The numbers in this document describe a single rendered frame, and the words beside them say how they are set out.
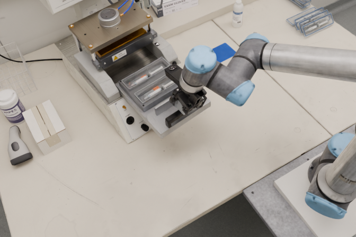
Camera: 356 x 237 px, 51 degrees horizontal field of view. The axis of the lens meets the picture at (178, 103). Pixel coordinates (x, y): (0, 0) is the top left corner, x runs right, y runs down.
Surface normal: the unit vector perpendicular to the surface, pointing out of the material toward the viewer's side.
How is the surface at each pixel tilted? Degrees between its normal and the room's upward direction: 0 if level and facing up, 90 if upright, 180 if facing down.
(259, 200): 0
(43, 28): 90
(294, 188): 4
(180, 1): 87
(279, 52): 32
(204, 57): 20
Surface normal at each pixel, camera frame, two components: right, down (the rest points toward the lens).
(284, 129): -0.07, -0.63
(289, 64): -0.61, 0.37
